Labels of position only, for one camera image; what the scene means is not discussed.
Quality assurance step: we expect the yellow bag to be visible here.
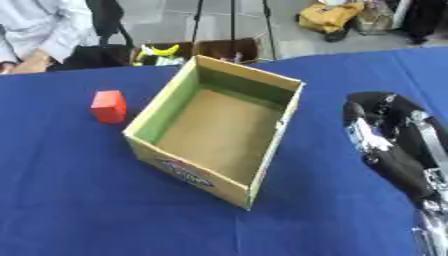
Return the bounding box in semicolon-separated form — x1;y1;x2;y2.
295;1;366;43

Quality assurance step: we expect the brown cardboard box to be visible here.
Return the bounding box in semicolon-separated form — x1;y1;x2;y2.
134;37;261;66

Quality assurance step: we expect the beige bag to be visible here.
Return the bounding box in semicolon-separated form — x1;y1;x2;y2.
351;0;396;36

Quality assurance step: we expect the yellow toy banana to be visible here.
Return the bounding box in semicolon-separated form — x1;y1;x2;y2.
138;43;182;58

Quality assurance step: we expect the red block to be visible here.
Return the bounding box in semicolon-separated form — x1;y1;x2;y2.
89;89;128;125

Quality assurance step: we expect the black bag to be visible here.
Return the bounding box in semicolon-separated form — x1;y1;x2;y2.
47;0;137;72

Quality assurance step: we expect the black tripod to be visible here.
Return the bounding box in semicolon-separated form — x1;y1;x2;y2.
189;0;280;61

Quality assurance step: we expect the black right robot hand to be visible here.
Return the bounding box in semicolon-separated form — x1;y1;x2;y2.
341;91;448;212

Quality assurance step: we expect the tan cardboard box green inside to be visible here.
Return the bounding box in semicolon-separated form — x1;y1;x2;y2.
120;54;307;211

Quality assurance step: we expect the person's hand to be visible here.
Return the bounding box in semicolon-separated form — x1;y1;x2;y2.
10;48;55;74

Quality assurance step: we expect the person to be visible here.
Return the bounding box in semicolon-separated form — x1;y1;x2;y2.
0;0;102;75

